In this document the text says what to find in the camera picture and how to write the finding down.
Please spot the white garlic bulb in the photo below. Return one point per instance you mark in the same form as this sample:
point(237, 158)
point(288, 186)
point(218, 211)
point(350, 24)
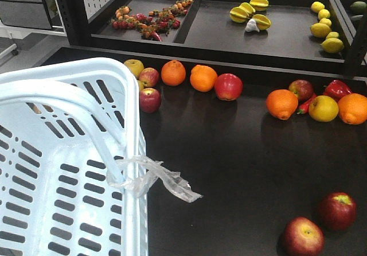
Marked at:
point(251, 26)

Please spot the light blue plastic basket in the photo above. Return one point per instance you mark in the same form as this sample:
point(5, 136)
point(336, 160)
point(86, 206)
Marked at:
point(68, 132)

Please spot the orange fruit left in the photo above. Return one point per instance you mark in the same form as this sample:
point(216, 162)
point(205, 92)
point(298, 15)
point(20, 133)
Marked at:
point(281, 104)

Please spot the black shelf upright post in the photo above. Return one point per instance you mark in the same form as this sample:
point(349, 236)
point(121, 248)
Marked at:
point(75, 22)

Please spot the yellow apple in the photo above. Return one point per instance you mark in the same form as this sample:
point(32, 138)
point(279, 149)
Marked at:
point(323, 109)

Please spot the red bell pepper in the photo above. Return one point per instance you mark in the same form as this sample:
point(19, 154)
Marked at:
point(337, 89)

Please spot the orange fruit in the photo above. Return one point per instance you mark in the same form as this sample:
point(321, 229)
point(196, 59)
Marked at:
point(352, 109)
point(281, 104)

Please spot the dark red apple front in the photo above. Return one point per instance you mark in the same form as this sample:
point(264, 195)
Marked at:
point(337, 211)

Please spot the red apple bottom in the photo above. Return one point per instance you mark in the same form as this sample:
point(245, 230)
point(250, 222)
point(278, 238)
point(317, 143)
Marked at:
point(301, 236)

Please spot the orange fruit right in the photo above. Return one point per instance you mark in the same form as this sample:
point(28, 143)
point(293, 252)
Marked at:
point(352, 109)

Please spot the clear plastic strip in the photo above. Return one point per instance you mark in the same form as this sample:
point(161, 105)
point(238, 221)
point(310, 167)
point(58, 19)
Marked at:
point(140, 185)

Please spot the dark red apple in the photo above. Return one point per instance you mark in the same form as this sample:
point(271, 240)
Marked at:
point(337, 211)
point(303, 89)

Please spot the red chili pepper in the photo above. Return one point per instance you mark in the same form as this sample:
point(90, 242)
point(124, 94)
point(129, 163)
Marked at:
point(304, 107)

